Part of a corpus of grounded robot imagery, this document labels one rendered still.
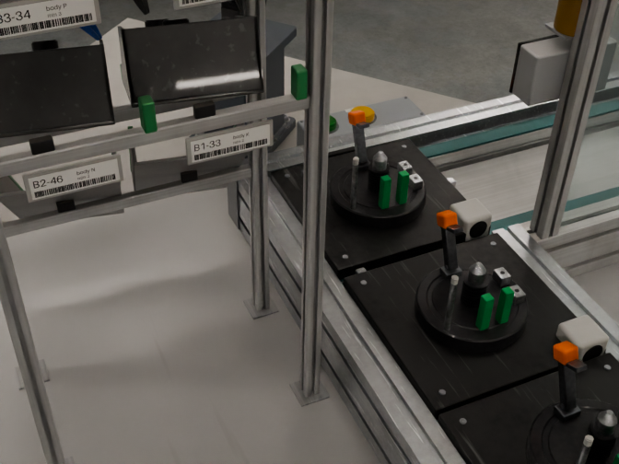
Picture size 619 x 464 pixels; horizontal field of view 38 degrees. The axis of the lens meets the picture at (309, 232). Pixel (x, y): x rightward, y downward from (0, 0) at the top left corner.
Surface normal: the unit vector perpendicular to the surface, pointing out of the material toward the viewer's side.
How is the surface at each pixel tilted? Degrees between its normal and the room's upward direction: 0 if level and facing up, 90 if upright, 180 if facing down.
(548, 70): 90
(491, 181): 0
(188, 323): 0
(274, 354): 0
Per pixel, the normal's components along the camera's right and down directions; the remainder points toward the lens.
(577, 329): 0.02, -0.77
